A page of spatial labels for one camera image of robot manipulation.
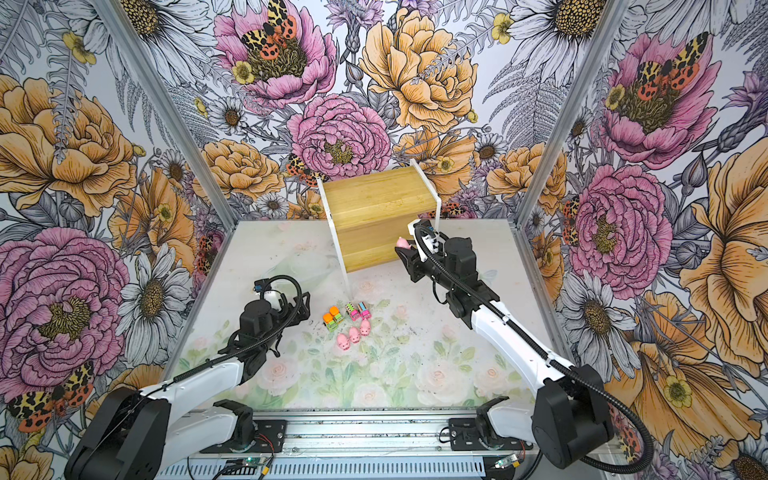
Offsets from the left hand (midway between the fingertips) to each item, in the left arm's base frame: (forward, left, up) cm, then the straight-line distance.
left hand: (297, 304), depth 89 cm
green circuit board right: (-38, -55, -8) cm, 68 cm away
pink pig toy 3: (-7, -17, -6) cm, 19 cm away
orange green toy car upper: (+1, -10, -6) cm, 12 cm away
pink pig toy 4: (-9, -14, -6) cm, 17 cm away
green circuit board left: (-37, +5, -8) cm, 38 cm away
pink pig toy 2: (-4, -20, -6) cm, 21 cm away
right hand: (+4, -31, +18) cm, 36 cm away
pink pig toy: (+5, -31, +21) cm, 38 cm away
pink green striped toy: (+1, -16, -6) cm, 17 cm away
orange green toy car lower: (-3, -9, -6) cm, 11 cm away
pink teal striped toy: (+1, -19, -5) cm, 20 cm away
